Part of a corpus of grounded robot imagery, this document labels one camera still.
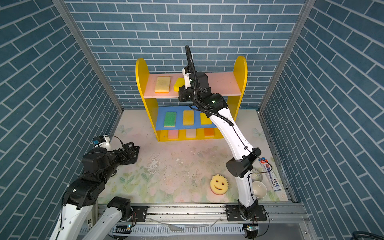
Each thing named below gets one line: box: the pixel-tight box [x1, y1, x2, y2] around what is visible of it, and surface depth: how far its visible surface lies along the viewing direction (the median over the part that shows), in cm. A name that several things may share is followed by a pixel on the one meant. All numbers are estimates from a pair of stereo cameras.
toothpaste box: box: [258, 157, 282, 192], surface depth 86 cm
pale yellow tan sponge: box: [154, 76, 171, 94], surface depth 75 cm
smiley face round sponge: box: [210, 174, 229, 195], surface depth 82 cm
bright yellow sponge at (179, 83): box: [173, 77, 185, 92], surface depth 74 cm
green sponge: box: [163, 111, 177, 128], surface depth 97 cm
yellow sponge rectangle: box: [183, 110, 194, 126], surface depth 96 cm
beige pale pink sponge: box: [186, 128, 197, 138], surface depth 104 cm
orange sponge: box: [204, 128, 215, 138], surface depth 107 cm
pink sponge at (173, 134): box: [168, 129, 179, 139], surface depth 104 cm
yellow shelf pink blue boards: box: [135, 56, 248, 142], surface depth 95 cm
